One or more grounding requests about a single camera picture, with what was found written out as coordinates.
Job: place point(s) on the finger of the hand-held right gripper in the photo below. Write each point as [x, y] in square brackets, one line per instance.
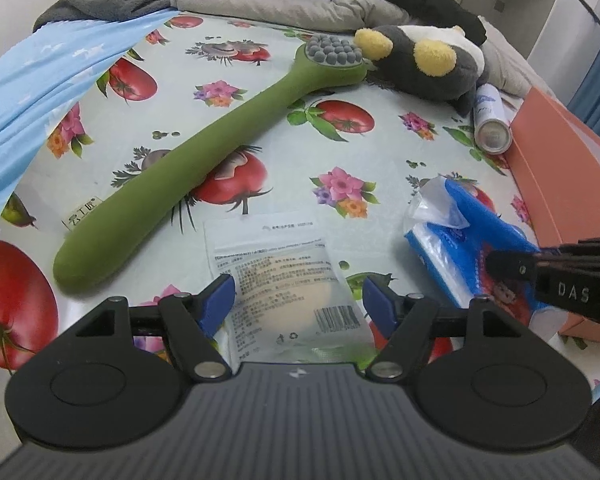
[510, 264]

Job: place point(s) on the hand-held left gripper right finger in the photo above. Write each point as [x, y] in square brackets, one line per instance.
[380, 305]

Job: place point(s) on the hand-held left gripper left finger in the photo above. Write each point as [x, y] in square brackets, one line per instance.
[217, 305]

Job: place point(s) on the blue tissue packet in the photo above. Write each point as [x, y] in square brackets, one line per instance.
[460, 240]

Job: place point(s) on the clear plastic packet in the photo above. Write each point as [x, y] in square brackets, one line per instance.
[280, 270]

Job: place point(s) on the orange cardboard box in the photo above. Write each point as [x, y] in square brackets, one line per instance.
[555, 170]

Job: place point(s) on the green massage hammer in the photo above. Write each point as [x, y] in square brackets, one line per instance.
[180, 175]

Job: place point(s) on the fruit print bed mat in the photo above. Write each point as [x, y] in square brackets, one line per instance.
[290, 150]

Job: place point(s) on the grey penguin plush toy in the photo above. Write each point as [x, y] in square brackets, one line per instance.
[420, 80]

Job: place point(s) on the dark wall switch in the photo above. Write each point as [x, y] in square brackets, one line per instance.
[499, 6]

